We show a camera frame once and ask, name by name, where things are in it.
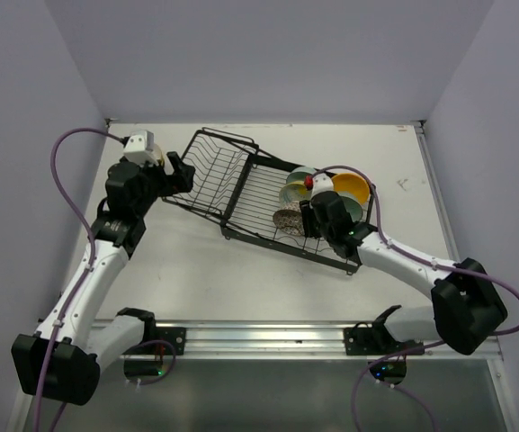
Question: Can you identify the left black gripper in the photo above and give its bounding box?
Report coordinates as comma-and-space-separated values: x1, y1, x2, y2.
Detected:
134, 151, 193, 216

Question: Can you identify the lime green bowl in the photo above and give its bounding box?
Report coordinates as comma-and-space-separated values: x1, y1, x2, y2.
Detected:
151, 144, 165, 167

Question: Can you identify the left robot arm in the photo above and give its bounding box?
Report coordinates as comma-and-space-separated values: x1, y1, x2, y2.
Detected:
11, 152, 195, 406

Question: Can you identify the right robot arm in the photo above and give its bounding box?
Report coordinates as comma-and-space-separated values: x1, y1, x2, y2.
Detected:
309, 192, 508, 355

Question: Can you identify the teal striped yellow bowl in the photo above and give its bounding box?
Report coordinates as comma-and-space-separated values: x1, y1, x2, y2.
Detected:
279, 181, 311, 208

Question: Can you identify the red patterned bowl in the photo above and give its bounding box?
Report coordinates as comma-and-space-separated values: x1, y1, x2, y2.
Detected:
273, 201, 305, 237

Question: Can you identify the dark green rim bowl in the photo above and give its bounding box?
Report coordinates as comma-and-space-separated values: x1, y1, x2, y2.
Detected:
286, 166, 317, 185

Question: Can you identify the mint green bowl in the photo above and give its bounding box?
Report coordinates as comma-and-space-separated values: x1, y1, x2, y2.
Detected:
339, 193, 363, 222

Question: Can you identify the orange yellow bowl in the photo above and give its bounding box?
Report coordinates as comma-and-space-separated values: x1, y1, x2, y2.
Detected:
332, 173, 371, 204

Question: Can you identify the black wire dish rack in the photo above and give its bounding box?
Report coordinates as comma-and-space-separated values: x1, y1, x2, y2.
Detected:
165, 127, 359, 275

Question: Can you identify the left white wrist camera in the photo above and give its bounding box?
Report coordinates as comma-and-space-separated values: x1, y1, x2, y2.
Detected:
123, 130, 157, 166

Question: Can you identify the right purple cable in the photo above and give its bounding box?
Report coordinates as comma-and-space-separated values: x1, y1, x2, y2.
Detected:
312, 164, 519, 337

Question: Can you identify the purple cable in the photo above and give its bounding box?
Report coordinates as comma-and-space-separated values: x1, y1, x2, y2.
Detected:
312, 164, 519, 337
31, 128, 128, 431

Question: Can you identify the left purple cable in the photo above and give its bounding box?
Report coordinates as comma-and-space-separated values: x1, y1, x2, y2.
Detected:
31, 128, 128, 431

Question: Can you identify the aluminium mounting rail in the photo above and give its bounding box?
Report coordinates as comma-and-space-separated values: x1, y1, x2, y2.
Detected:
29, 319, 498, 361

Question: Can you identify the left arm base cable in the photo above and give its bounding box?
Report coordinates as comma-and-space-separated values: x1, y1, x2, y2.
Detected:
123, 339, 177, 386

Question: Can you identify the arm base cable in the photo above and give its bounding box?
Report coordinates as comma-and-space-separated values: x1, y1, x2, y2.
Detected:
123, 339, 177, 386
352, 339, 444, 432

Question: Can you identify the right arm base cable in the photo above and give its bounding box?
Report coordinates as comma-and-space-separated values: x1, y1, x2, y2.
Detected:
352, 339, 444, 432

